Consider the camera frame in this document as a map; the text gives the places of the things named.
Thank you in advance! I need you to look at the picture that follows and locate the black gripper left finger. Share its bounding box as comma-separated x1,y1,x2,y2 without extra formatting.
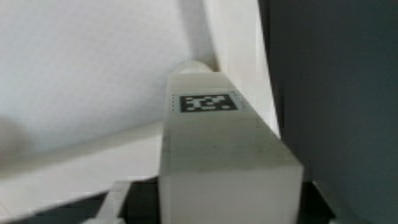
81,180,159,224

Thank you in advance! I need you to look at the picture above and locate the white desk leg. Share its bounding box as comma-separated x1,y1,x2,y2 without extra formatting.
157,61,303,224

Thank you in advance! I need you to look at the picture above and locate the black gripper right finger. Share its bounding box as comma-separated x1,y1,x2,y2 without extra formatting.
299,181,349,224

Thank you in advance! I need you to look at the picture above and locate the white desk top tray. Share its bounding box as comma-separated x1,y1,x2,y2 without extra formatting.
0,0,283,224

